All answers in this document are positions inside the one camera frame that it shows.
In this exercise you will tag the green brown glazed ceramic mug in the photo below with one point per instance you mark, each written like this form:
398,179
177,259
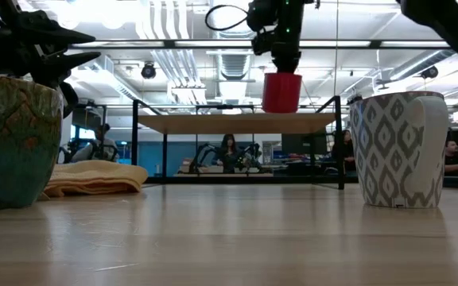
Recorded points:
14,143

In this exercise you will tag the black monitor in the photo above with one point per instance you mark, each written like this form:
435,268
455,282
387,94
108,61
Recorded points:
296,144

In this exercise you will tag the red plastic cup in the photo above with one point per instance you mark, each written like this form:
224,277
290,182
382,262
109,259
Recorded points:
281,93

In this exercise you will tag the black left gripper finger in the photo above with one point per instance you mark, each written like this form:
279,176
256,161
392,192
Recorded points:
54,35
60,65

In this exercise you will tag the black background robot arm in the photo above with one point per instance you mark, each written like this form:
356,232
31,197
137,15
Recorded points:
203,155
253,155

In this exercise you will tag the folded yellow cloth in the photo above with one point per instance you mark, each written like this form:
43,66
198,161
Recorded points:
94,176

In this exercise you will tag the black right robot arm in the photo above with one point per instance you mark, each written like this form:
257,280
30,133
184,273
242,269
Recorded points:
451,24

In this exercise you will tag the black ceiling camera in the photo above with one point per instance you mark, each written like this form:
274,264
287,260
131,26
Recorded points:
429,72
148,71

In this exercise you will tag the black vertical frame pole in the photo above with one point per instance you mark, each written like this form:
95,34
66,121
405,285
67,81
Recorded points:
237,123

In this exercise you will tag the grey white patterned mug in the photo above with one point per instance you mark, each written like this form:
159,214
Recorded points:
396,151

